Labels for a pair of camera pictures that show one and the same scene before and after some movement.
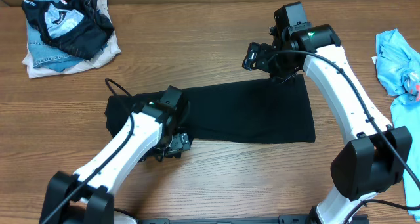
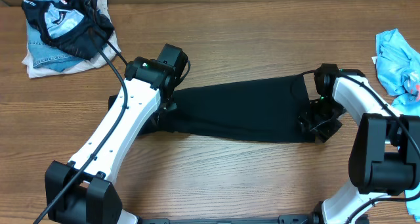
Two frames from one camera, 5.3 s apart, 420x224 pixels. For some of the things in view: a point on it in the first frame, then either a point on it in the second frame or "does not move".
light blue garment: [398, 68] does not move
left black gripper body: [178, 142] to [167, 105]
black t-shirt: [275, 112] does not move
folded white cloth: [111, 49] does not move
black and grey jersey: [75, 26] does not move
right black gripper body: [281, 67] to [321, 117]
